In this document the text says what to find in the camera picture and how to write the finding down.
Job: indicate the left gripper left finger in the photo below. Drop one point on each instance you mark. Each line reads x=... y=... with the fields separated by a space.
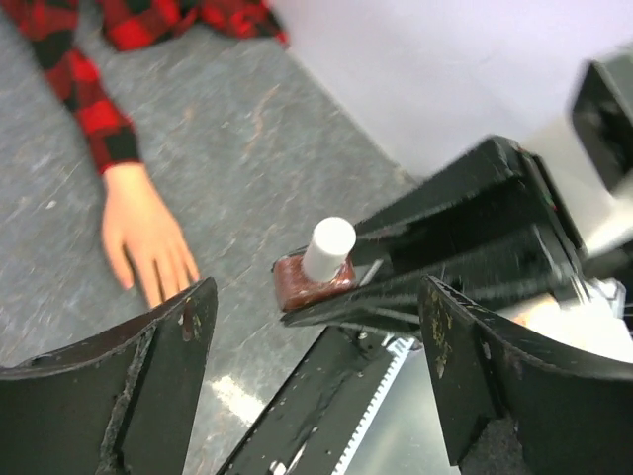
x=122 y=401

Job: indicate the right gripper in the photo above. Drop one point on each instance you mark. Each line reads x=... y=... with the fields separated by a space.
x=485 y=194

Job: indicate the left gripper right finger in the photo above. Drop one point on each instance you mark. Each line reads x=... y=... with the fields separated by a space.
x=570 y=410

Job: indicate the glitter nail polish bottle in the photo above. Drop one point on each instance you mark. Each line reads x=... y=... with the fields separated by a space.
x=294 y=290

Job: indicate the mannequin hand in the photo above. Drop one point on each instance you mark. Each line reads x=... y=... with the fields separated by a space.
x=143 y=241

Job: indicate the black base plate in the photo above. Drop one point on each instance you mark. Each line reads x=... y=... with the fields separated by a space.
x=308 y=424

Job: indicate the slotted cable duct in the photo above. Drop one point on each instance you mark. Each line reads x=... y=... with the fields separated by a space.
x=376 y=396

